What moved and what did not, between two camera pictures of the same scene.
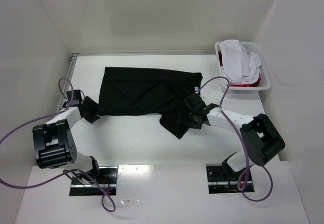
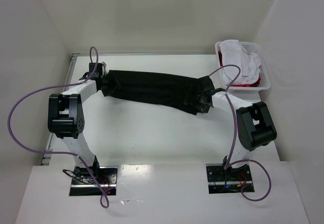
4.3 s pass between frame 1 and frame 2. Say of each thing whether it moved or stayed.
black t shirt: moved
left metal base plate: stayed
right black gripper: moved
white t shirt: stayed
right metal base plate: stayed
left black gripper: moved
